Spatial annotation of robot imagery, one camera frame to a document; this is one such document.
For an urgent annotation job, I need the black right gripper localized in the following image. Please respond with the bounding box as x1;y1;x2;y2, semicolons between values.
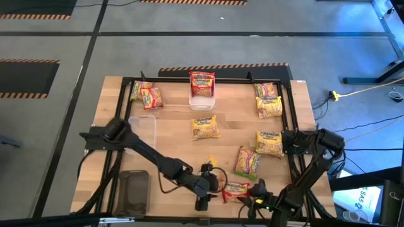
237;178;280;211

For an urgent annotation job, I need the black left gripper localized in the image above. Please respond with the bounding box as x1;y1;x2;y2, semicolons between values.
189;163;220;212

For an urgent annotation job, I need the red ramen noodle pack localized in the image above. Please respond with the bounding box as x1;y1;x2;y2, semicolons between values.
189;71;216;98
140;87;164;110
220;181;251;204

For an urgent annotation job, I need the lime chili shrimp ramen pack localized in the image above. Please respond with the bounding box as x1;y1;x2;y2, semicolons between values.
232;145;262;182
253;81;278;99
129;80;154;102

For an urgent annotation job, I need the black plastic bin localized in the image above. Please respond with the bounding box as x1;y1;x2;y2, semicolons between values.
114;169;151;217

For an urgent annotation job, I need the clear plastic bin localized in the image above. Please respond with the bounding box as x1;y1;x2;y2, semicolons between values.
127;114;158;155

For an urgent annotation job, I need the white plastic bin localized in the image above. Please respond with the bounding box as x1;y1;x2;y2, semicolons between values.
188;75;217;112

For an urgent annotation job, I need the clear plastic cup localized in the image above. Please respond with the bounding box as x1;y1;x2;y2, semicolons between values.
342;209;361;223

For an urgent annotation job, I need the white printed sign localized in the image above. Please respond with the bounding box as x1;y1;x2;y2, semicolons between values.
333;185;384;221

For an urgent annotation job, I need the black desk edge bar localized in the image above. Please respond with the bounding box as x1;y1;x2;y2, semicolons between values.
330;166;404;192

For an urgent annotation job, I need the black hazard-striped floor mat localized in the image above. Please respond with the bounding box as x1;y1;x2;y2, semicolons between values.
0;0;78;20
140;0;248;6
157;62;294;80
0;58;61;99

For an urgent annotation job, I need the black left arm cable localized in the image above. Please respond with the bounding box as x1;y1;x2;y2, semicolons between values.
156;162;229;195

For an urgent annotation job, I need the silver metal bracket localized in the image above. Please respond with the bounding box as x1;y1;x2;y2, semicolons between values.
98;216;136;225

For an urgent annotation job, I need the black aluminium table frame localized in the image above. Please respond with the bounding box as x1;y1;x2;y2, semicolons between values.
94;71;319;221

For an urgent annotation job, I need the black floor cable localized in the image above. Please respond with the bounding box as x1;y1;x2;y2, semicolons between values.
333;115;404;134

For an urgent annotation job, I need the metal desk leg frame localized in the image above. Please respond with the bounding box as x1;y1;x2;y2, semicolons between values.
342;0;404;85

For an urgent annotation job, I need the yellow extension cable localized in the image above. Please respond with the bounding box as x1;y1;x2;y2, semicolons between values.
339;77;404;98

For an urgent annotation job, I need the white cable coil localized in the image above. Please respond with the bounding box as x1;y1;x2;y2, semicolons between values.
388;90;404;103

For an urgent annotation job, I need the grey floor bracket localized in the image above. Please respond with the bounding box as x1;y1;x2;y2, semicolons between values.
0;135;23;149

